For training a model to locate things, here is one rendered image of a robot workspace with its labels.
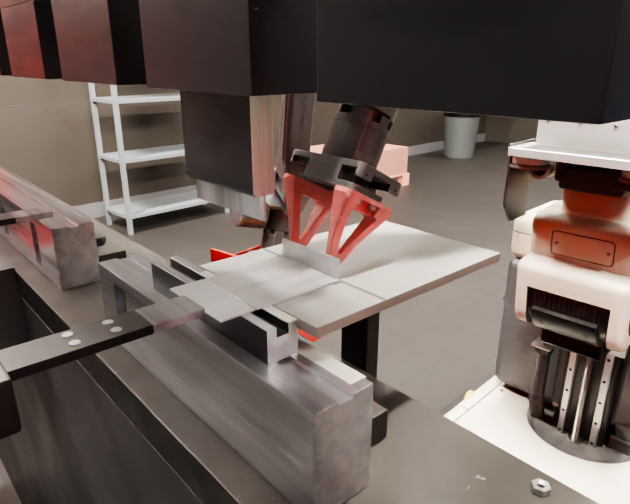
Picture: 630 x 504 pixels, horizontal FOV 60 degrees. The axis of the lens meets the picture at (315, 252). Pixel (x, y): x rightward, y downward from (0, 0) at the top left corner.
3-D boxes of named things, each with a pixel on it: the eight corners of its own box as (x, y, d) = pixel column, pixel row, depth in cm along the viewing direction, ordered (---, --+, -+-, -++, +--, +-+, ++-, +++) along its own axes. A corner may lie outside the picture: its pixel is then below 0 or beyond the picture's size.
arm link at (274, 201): (310, 196, 109) (295, 171, 114) (260, 189, 102) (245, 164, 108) (288, 241, 115) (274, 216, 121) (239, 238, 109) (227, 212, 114)
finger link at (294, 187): (302, 257, 50) (337, 162, 50) (258, 239, 55) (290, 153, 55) (348, 273, 55) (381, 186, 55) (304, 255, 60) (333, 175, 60)
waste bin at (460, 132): (452, 152, 743) (456, 107, 723) (483, 156, 712) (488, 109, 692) (433, 156, 712) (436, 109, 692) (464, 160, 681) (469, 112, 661)
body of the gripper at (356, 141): (356, 181, 48) (385, 102, 48) (286, 165, 55) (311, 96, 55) (397, 203, 53) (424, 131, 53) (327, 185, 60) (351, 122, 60)
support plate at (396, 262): (499, 261, 59) (500, 252, 58) (316, 339, 42) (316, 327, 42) (376, 225, 71) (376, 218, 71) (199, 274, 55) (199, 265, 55)
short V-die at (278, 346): (297, 352, 44) (297, 319, 43) (268, 365, 42) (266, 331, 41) (179, 281, 58) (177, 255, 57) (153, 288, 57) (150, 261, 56)
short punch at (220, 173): (275, 219, 42) (272, 90, 38) (254, 224, 40) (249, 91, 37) (208, 196, 49) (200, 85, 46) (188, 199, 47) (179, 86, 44)
